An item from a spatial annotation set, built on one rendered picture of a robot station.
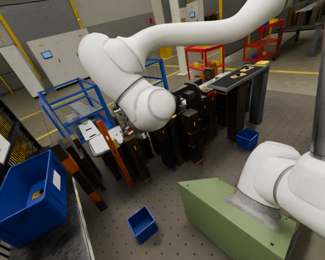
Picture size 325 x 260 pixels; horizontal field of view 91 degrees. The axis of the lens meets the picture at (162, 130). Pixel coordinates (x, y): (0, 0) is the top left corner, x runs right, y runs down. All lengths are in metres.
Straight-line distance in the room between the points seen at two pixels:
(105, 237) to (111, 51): 0.86
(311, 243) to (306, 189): 1.23
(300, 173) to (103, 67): 0.56
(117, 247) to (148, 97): 0.77
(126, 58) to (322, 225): 0.60
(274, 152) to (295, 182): 0.13
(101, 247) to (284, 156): 0.88
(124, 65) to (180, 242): 0.76
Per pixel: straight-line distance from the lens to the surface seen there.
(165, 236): 0.90
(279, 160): 0.66
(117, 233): 0.99
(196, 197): 0.64
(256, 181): 0.67
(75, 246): 0.65
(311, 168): 0.54
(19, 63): 8.62
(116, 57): 0.42
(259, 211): 0.70
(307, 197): 0.56
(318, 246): 1.77
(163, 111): 0.36
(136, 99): 0.40
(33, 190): 0.96
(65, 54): 8.79
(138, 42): 0.46
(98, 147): 1.02
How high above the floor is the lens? 1.52
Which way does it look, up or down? 33 degrees down
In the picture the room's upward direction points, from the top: 15 degrees counter-clockwise
